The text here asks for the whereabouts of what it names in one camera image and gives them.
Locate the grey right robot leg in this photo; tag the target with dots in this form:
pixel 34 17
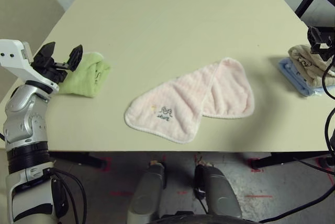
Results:
pixel 220 195

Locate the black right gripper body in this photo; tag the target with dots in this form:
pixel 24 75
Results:
pixel 329 46

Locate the black table foot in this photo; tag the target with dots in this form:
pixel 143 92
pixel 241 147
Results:
pixel 288 158
pixel 86 159

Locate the grey left robot leg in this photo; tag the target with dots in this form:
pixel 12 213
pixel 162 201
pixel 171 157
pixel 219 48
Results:
pixel 146 195

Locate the beige sock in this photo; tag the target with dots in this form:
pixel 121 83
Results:
pixel 301 59

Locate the green sock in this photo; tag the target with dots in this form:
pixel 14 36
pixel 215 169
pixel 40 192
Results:
pixel 83 80

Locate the pink sock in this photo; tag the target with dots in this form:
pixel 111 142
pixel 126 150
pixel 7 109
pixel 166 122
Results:
pixel 183 98

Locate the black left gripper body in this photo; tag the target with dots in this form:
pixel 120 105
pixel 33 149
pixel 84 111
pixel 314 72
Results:
pixel 52 73

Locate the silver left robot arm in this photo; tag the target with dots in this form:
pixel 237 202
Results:
pixel 23 114

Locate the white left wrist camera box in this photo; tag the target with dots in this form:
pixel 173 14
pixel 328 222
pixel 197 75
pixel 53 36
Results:
pixel 15 61

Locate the dark robot pelvis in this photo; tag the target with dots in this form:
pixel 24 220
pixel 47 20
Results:
pixel 196 221

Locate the grey robot leg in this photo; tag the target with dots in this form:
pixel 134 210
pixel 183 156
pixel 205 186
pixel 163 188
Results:
pixel 146 195
pixel 220 195

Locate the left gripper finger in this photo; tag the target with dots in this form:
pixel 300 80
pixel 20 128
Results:
pixel 76 57
pixel 44 55

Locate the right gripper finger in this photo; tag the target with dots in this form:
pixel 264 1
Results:
pixel 315 38

